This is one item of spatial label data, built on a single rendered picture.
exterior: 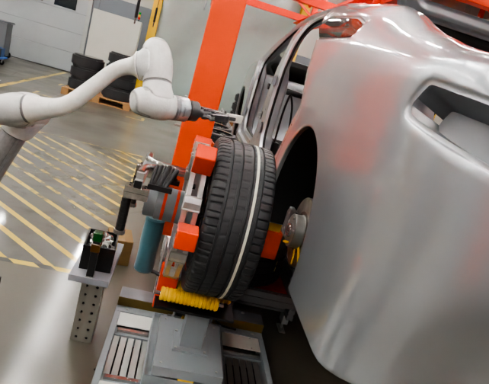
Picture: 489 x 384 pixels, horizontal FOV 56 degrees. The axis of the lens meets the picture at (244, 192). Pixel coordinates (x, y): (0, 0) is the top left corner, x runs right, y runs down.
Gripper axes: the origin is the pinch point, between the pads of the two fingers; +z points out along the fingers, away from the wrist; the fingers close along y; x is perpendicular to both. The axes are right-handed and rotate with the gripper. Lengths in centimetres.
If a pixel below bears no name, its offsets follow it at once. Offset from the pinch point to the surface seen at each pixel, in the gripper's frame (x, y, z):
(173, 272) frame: -65, 9, -13
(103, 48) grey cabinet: -119, -1098, 226
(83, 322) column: -118, -30, -32
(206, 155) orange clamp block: -12.1, 13.8, -15.0
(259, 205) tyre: -23.3, 29.2, 2.7
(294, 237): -43, 18, 35
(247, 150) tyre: -9.9, 7.5, 5.2
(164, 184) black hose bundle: -26.8, 8.4, -26.0
